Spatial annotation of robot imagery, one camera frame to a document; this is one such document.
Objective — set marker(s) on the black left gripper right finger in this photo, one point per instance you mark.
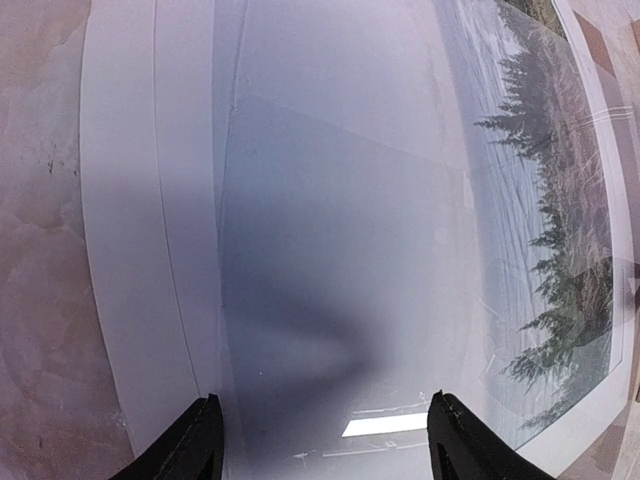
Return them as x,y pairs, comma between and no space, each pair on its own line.
462,447

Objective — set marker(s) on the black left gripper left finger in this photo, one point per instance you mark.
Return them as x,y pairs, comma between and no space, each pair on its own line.
191,448

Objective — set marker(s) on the clear glass pane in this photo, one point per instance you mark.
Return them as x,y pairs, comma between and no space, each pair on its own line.
400,225

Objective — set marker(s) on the landscape photo white border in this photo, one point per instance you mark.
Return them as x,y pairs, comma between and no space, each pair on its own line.
525,200

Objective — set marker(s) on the white passe-partout mat sheet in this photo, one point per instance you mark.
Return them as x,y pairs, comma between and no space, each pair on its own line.
156,97

